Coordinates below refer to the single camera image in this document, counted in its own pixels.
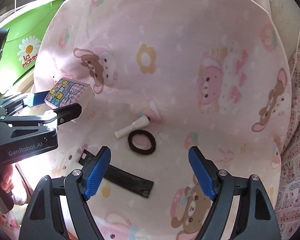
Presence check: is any colourful cartoon small box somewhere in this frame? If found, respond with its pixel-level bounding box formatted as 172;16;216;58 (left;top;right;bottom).
44;77;95;111

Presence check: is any black hair tie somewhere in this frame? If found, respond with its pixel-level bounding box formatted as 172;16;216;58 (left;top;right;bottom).
127;129;157;156

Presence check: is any small white plastic tube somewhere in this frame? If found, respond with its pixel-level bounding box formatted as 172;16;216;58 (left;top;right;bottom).
114;115;150;139

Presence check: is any black comb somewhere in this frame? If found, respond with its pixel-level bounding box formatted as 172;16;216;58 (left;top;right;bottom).
76;146;154;200

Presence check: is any person's left hand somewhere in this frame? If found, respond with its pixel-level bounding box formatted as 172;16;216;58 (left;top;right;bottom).
0;164;27;205

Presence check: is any red patterned white quilt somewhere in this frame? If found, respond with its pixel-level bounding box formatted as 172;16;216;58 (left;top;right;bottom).
275;47;300;239

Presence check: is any green plastic storage bin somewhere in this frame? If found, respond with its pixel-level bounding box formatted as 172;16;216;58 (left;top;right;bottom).
0;0;69;99

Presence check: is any pink cartoon print bedsheet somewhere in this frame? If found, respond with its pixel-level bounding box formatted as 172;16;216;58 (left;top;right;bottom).
0;109;280;239

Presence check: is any front pink cartoon pillow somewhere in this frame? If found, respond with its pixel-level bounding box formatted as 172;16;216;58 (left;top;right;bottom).
33;0;291;239

